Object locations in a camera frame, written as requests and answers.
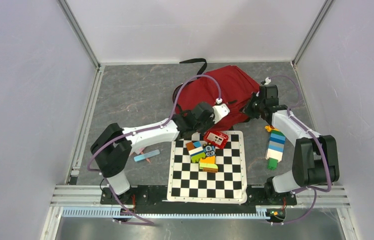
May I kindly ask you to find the blue owl number block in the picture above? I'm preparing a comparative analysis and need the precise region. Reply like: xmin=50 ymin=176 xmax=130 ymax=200
xmin=202 ymin=143 xmax=216 ymax=157

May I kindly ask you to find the red backpack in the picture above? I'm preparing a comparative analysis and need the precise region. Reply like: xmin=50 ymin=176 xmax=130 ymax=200
xmin=175 ymin=58 xmax=260 ymax=131

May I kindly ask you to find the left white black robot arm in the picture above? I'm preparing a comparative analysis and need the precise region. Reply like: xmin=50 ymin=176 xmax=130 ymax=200
xmin=90 ymin=102 xmax=230 ymax=204

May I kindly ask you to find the green yellow orange block stack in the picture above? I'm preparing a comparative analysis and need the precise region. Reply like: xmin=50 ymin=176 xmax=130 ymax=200
xmin=199 ymin=156 xmax=219 ymax=173

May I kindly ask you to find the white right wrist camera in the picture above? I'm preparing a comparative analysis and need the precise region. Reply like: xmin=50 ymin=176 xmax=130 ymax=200
xmin=256 ymin=76 xmax=272 ymax=96

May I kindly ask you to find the red plastic card box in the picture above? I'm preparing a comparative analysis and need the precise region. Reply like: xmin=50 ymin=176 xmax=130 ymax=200
xmin=203 ymin=131 xmax=229 ymax=149

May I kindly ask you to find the brown blue green block stack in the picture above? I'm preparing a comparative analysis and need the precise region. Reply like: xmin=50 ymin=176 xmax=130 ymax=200
xmin=185 ymin=141 xmax=207 ymax=163

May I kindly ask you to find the blue toothed cable rail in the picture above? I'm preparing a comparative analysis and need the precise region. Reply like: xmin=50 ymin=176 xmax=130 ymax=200
xmin=61 ymin=206 xmax=270 ymax=220

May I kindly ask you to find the black white chessboard mat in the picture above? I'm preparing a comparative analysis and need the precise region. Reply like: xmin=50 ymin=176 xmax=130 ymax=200
xmin=167 ymin=130 xmax=248 ymax=204

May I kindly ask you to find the light blue highlighter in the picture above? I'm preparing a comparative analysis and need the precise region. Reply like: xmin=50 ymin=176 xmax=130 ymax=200
xmin=133 ymin=149 xmax=161 ymax=162

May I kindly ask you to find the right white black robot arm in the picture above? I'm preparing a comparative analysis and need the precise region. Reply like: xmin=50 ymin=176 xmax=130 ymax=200
xmin=242 ymin=85 xmax=340 ymax=204

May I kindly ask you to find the long striped block tower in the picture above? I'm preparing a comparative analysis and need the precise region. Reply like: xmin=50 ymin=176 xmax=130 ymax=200
xmin=265 ymin=125 xmax=286 ymax=170

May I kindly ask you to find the red pencil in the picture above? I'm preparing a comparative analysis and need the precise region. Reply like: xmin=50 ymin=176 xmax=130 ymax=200
xmin=143 ymin=154 xmax=151 ymax=163

